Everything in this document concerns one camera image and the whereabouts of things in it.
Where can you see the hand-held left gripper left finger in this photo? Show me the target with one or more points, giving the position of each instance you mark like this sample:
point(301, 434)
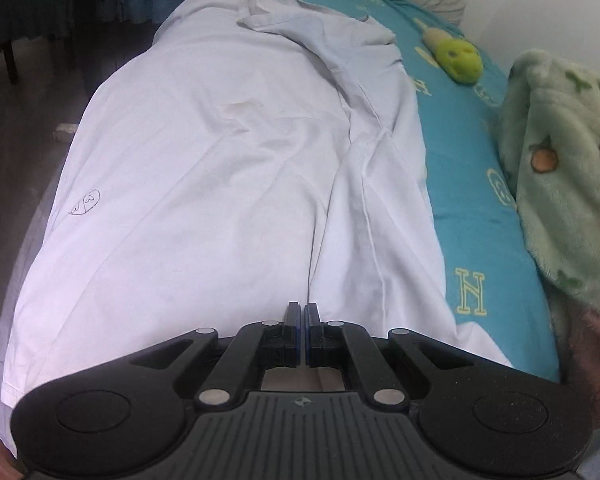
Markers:
point(295, 332)

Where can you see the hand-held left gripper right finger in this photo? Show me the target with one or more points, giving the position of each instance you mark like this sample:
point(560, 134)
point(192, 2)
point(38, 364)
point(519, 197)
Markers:
point(311, 332)

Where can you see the white t-shirt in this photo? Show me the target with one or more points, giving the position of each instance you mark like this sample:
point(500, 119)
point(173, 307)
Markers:
point(205, 160)

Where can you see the person's right leg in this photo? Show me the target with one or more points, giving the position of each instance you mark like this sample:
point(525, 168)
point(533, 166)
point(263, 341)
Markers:
point(597, 370)

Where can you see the green animal print blanket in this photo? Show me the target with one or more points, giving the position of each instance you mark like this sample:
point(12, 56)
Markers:
point(565, 160)

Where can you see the green plush toy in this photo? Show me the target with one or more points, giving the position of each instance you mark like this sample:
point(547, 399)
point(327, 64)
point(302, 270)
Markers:
point(460, 57)

